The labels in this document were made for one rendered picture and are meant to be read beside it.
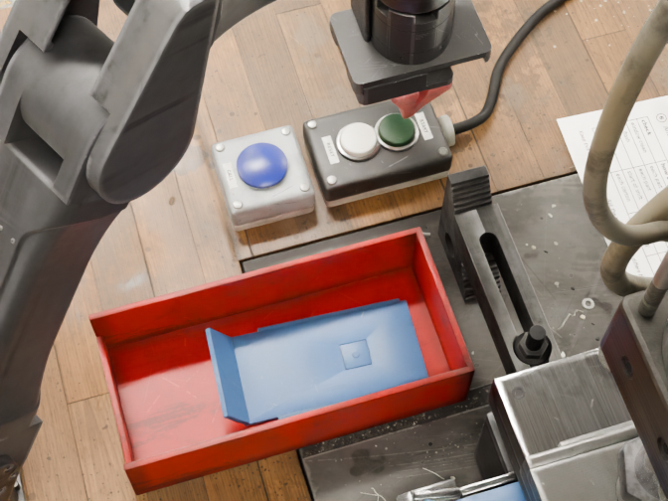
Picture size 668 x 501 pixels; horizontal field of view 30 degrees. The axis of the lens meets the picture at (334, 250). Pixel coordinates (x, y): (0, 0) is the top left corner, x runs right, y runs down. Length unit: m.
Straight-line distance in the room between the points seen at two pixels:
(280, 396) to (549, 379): 0.22
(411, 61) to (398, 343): 0.21
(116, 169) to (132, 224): 0.38
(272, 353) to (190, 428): 0.08
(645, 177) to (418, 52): 0.26
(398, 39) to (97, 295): 0.31
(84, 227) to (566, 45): 0.56
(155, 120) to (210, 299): 0.32
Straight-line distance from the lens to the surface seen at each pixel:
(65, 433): 0.94
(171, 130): 0.64
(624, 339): 0.57
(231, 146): 0.99
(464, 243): 0.91
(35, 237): 0.67
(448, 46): 0.89
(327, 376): 0.93
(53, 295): 0.71
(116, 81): 0.61
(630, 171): 1.04
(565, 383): 0.80
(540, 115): 1.06
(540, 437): 0.78
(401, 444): 0.92
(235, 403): 0.90
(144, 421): 0.93
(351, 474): 0.91
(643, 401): 0.57
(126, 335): 0.94
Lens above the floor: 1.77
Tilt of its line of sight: 62 degrees down
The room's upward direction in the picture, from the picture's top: 1 degrees clockwise
